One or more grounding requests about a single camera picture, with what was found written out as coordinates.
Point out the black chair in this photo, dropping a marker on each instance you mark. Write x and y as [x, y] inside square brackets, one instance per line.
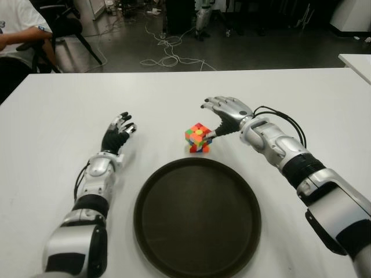
[65, 26]

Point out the white side table corner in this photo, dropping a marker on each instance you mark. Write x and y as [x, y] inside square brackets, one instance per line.
[359, 65]

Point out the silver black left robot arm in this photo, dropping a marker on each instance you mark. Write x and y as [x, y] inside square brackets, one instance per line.
[97, 173]

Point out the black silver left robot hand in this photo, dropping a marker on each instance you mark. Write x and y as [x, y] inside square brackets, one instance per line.
[114, 139]

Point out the grey metal folding frame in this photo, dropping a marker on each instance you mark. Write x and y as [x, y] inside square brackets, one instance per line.
[304, 16]

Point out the seated person in white shirt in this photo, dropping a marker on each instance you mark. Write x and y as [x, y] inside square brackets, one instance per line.
[17, 20]

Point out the white cabinet with black base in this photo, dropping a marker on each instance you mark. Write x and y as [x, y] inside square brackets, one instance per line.
[353, 14]

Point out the multicoloured Rubik's cube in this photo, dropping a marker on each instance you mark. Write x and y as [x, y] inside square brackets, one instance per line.
[197, 139]

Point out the white board panel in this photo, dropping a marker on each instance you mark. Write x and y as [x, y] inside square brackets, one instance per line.
[95, 8]

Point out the white power strip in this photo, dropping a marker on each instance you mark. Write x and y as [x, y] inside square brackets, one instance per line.
[153, 12]

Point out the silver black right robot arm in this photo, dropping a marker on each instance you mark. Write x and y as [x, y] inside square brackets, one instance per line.
[284, 147]

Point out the dark brown round plate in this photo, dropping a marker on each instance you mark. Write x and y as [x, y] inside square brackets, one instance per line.
[197, 220]

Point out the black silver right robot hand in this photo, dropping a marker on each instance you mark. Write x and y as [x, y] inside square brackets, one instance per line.
[232, 117]

